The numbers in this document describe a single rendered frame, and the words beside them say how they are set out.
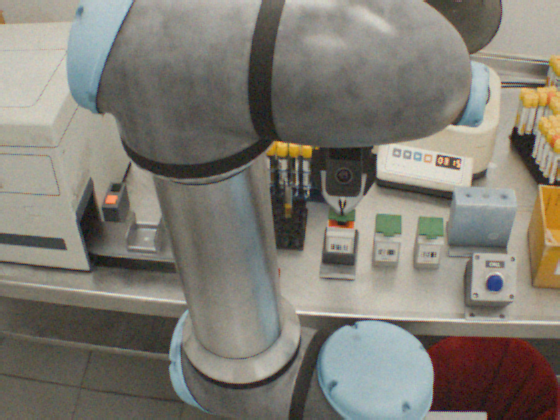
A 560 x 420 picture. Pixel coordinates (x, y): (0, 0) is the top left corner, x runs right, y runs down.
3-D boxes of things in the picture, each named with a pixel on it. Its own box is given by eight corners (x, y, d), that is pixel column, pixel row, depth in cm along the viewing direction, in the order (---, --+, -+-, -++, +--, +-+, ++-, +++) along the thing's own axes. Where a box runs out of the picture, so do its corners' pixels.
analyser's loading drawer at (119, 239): (70, 257, 116) (63, 234, 112) (81, 228, 120) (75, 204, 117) (194, 269, 114) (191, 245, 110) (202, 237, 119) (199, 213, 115)
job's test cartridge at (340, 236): (325, 261, 116) (326, 231, 111) (328, 238, 119) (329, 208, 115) (352, 263, 115) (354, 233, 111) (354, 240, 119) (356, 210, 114)
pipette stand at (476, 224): (448, 256, 117) (457, 210, 111) (445, 225, 122) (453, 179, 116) (506, 258, 117) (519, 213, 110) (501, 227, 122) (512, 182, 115)
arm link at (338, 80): (493, -28, 36) (493, 50, 83) (292, -58, 39) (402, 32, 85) (461, 188, 38) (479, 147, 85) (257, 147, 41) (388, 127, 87)
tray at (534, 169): (585, 189, 128) (588, 179, 127) (544, 196, 127) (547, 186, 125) (546, 131, 141) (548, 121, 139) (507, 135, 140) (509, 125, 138)
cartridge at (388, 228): (372, 265, 117) (375, 235, 112) (373, 243, 120) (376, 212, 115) (397, 267, 116) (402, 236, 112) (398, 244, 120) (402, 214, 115)
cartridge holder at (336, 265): (319, 277, 115) (319, 261, 113) (324, 234, 121) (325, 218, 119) (355, 280, 115) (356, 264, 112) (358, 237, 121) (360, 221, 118)
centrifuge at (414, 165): (351, 183, 130) (354, 125, 122) (379, 87, 151) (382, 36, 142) (487, 207, 125) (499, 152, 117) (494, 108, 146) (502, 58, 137)
